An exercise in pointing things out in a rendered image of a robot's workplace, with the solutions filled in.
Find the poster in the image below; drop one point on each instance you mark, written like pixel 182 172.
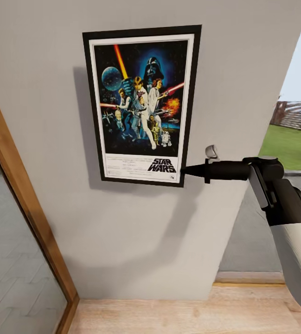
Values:
pixel 142 84

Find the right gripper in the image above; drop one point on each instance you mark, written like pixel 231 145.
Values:
pixel 222 170

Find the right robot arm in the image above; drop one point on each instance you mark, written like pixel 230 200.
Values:
pixel 276 196

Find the door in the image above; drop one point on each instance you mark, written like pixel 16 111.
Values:
pixel 37 294

